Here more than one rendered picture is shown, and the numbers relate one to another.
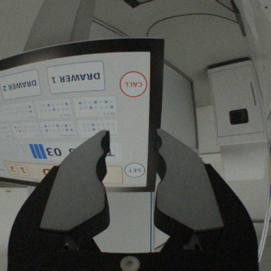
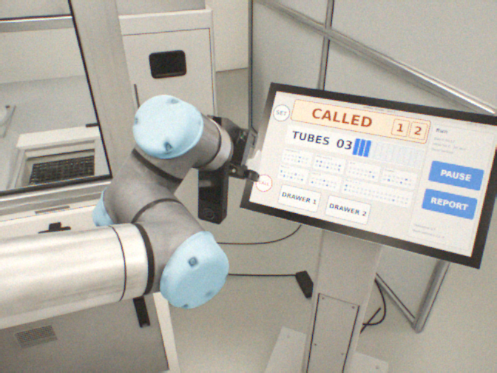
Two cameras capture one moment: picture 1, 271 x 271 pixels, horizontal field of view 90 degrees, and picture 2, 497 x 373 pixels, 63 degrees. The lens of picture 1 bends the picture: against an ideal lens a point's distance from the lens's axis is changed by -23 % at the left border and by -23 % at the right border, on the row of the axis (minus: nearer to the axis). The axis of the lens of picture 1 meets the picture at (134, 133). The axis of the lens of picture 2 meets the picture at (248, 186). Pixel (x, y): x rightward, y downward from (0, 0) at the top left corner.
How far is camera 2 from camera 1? 0.71 m
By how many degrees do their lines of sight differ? 34
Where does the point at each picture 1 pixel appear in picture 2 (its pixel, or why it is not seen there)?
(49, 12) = (352, 276)
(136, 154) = (275, 129)
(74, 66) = (296, 205)
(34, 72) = (328, 212)
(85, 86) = (293, 190)
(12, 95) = (359, 204)
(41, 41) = (356, 244)
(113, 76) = (274, 192)
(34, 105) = (340, 189)
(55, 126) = (330, 166)
